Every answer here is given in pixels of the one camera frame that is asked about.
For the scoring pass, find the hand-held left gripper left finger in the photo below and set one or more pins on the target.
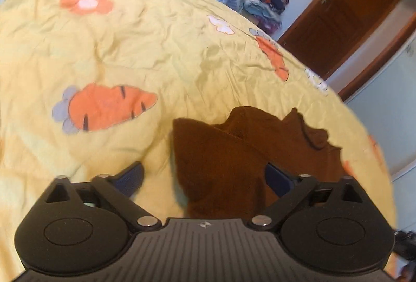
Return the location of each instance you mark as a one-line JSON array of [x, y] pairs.
[[132, 178]]

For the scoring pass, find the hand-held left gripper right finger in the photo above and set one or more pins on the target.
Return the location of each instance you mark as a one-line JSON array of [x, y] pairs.
[[280, 180]]

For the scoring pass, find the brown knit sweater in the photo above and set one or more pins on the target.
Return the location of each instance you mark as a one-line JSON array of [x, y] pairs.
[[227, 165]]

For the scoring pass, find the yellow carrot print blanket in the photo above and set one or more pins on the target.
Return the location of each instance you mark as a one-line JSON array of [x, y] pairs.
[[162, 41]]

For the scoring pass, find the dark object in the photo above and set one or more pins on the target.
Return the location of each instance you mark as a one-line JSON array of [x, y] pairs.
[[404, 246]]

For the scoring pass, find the brown wooden door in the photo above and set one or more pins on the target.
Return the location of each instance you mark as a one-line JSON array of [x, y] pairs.
[[351, 2]]

